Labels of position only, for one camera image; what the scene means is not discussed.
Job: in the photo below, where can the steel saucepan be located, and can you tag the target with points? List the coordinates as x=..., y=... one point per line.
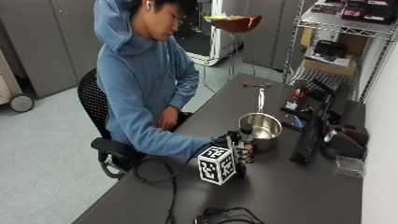
x=261, y=129

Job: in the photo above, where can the black pouch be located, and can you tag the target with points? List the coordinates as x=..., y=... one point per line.
x=330, y=49

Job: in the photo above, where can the grey cabinet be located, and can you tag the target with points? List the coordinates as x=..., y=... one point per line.
x=45, y=43
x=269, y=34

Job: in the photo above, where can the pile of dark boxes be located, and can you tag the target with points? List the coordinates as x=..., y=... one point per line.
x=355, y=9

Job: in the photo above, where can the white marker cube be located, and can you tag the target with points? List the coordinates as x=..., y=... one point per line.
x=216, y=165

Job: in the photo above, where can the dark smartphone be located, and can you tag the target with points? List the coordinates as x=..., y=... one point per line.
x=293, y=122

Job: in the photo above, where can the red and black tool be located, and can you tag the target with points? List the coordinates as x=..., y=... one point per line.
x=295, y=99

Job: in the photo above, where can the person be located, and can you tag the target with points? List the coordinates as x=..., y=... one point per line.
x=136, y=81

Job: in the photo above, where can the small bottle with black cap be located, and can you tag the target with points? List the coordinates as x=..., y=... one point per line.
x=246, y=132

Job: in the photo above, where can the flat cardboard box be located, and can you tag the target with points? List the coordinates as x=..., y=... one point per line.
x=329, y=64

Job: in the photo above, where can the black office chair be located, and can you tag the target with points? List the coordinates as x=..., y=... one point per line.
x=93, y=105

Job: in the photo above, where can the brown seat bar stool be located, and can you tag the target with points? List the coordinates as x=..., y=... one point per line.
x=236, y=24

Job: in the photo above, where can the yellow item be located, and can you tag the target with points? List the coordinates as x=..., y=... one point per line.
x=220, y=18

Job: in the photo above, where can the white earbud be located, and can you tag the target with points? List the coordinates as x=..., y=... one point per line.
x=148, y=4

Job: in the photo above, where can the grey cart with wheel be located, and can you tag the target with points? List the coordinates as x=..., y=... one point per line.
x=16, y=93

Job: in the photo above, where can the white framed glass enclosure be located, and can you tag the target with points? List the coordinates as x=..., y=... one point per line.
x=206, y=34

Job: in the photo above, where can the clear plastic box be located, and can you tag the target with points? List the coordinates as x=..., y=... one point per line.
x=350, y=166

